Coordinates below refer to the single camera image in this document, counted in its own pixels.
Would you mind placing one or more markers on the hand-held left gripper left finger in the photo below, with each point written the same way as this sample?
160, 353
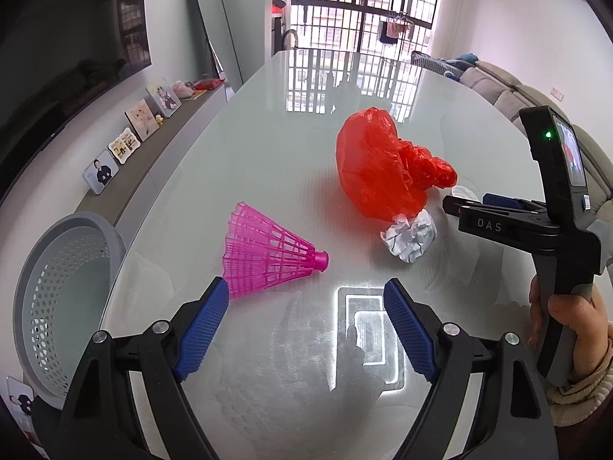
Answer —
201, 330

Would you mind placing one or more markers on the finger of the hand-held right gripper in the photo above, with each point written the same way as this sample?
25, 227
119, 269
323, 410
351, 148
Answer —
479, 210
500, 200

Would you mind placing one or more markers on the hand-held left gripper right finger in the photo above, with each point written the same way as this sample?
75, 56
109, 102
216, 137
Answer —
407, 330

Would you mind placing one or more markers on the clear plastic cup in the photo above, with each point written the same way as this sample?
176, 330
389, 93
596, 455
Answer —
462, 192

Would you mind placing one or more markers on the white paper ball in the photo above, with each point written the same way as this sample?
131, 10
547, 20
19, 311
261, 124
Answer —
412, 239

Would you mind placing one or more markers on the pink plastic shuttlecock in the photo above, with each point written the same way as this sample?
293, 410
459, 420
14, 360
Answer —
268, 254

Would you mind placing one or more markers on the red plastic bag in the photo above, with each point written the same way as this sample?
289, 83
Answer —
378, 167

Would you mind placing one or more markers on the grey perforated plastic basket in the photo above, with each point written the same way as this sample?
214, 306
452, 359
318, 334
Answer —
62, 273

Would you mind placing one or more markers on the person's right forearm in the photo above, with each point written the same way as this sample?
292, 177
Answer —
579, 402

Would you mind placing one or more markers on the person's right hand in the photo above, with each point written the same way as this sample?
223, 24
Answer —
586, 335

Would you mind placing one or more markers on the beige sofa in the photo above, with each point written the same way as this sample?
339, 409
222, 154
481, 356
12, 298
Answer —
507, 96

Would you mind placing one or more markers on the blue cloth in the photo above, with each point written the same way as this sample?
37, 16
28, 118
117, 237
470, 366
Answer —
467, 58

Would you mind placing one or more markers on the black white checkered cloth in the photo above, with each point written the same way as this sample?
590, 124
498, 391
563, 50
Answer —
433, 63

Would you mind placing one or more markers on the long grey television cabinet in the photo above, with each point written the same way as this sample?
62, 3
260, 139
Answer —
158, 153

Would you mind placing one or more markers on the portrait photo card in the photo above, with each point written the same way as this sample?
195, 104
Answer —
21, 397

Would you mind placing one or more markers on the small clothes drying rack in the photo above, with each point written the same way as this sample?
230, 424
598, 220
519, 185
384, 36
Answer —
395, 28

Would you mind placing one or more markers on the black window grille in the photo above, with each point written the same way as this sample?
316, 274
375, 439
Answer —
364, 9

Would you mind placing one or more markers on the red flat packet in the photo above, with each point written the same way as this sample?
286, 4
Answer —
209, 84

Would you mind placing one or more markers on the white round fan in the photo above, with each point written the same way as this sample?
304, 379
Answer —
293, 39

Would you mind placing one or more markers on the tall black-framed mirror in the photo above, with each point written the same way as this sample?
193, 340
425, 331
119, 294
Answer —
210, 24

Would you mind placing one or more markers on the large black television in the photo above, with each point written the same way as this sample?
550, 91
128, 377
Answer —
57, 33

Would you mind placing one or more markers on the white wall socket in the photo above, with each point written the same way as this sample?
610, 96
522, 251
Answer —
558, 94

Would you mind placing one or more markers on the portrait photo frame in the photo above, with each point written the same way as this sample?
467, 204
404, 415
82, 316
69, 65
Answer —
100, 172

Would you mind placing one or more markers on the scalloped white photo frame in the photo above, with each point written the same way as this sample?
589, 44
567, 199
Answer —
124, 144

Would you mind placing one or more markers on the beige photo frame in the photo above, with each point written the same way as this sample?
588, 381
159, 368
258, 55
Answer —
141, 120

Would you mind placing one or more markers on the white child photo frame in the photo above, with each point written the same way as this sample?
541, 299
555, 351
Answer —
164, 97

